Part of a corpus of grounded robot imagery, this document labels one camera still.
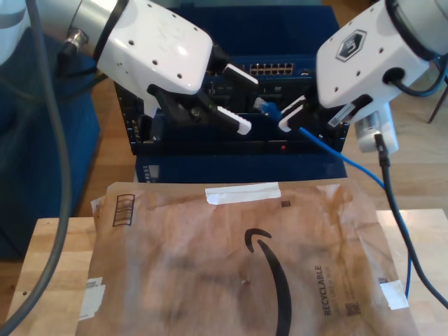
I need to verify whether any blue network cable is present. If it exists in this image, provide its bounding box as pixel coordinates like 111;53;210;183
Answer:
252;97;413;299

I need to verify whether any black rack server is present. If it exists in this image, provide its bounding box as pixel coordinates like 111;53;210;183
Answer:
117;78;316;115

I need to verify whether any dark blue equipment case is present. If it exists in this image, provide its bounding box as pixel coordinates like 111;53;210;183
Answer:
134;152;348;183

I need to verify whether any long white tape strip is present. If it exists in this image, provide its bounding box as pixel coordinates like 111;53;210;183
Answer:
204;181;283;206

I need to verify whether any chair with dark legs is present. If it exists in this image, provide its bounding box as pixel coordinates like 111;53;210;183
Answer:
426;52;448;124

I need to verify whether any brown paper mailer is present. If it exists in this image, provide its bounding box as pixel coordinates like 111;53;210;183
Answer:
76;180;421;336

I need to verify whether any blue sofa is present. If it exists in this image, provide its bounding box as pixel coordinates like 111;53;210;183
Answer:
0;31;102;262

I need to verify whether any short white tape piece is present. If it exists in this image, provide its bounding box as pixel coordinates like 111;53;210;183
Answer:
379;279;410;311

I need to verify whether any white shipping label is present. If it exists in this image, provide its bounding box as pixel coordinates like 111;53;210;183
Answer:
78;276;106;319

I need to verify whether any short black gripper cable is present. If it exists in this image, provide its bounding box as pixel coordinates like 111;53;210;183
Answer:
383;52;448;98
55;28;108;88

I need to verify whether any blue network switch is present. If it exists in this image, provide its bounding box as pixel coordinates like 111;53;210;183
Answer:
167;5;342;82

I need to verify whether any long black camera cable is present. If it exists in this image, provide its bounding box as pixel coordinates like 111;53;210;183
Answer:
373;132;448;311

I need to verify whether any black rack frame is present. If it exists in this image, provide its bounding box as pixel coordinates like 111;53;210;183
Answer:
115;0;386;157

